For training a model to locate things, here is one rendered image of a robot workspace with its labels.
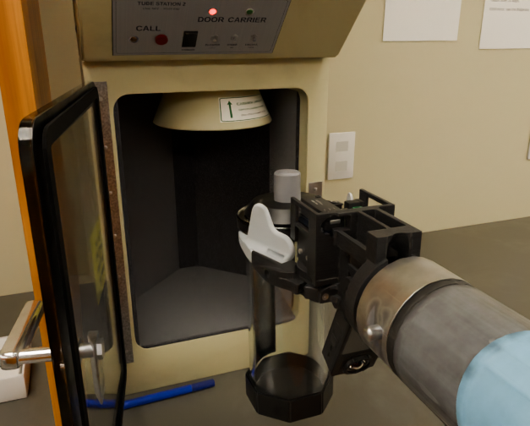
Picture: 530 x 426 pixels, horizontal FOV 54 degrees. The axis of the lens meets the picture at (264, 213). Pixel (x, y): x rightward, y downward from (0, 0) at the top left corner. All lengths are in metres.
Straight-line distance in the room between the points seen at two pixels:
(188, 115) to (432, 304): 0.48
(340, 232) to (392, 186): 0.98
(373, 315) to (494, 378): 0.10
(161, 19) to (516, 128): 1.18
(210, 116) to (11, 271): 0.64
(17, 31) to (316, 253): 0.35
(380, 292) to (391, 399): 0.48
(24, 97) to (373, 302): 0.39
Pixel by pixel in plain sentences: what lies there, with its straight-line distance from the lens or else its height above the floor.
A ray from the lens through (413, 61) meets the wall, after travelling 1.34.
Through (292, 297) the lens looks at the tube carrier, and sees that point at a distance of 0.54.
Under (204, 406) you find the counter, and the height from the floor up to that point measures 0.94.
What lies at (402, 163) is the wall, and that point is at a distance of 1.38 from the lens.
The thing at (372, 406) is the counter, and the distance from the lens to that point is 0.80.
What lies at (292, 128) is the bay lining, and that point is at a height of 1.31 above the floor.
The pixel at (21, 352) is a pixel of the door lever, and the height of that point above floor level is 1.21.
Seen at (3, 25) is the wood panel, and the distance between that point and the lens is 0.57.
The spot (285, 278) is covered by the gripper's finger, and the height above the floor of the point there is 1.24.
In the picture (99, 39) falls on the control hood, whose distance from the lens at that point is 0.61.
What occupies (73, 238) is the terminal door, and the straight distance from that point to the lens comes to 0.45.
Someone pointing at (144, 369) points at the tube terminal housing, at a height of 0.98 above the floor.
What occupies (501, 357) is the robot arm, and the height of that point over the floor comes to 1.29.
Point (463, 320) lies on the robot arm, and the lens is 0.30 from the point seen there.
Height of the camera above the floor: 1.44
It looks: 19 degrees down
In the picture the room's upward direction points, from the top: straight up
